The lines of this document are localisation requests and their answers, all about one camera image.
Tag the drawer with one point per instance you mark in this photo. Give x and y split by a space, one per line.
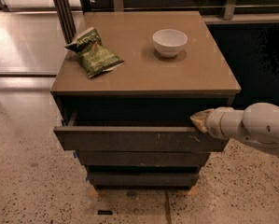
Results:
142 159
143 179
134 137

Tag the white ceramic bowl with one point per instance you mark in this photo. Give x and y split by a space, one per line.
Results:
169 42

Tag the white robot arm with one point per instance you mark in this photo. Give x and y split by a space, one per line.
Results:
257 126

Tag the green chip bag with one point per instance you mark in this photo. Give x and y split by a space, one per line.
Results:
93 56

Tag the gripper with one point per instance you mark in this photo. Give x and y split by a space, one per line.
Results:
213 122

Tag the brown drawer cabinet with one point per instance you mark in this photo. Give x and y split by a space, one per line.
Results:
147 87

